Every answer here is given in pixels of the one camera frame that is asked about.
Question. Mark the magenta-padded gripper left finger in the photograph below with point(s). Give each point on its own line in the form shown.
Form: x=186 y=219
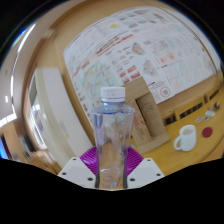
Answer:
x=76 y=170

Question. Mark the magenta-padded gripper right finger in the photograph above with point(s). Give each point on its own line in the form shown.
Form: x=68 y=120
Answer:
x=146 y=170

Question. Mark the clear water bottle white cap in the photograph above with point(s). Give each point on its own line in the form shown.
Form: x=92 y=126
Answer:
x=112 y=140

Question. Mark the white mug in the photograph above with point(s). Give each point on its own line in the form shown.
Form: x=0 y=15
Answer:
x=186 y=138

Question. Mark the brown cardboard box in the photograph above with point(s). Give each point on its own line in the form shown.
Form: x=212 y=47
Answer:
x=153 y=116

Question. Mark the flat round red coaster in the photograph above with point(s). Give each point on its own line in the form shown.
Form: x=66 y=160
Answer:
x=207 y=132

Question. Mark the small white object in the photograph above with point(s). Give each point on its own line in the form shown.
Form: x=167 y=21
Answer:
x=210 y=114

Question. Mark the small black object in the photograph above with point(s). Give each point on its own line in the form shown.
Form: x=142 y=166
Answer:
x=217 y=106

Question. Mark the large printed wall poster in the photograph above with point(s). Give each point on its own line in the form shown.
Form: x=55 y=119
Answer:
x=146 y=50

